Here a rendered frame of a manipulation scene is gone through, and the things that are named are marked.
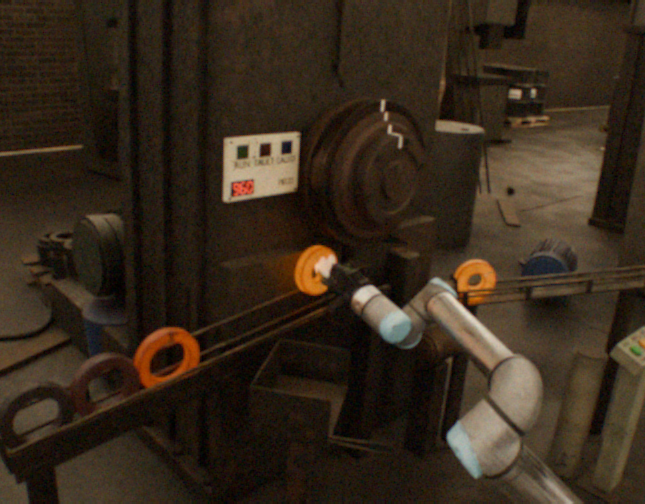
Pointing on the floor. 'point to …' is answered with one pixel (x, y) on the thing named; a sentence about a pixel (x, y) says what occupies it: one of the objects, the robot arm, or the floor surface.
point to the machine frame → (150, 166)
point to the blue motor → (550, 264)
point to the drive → (94, 283)
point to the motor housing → (428, 390)
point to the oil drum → (454, 182)
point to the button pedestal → (621, 421)
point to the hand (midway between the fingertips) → (317, 264)
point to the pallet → (51, 261)
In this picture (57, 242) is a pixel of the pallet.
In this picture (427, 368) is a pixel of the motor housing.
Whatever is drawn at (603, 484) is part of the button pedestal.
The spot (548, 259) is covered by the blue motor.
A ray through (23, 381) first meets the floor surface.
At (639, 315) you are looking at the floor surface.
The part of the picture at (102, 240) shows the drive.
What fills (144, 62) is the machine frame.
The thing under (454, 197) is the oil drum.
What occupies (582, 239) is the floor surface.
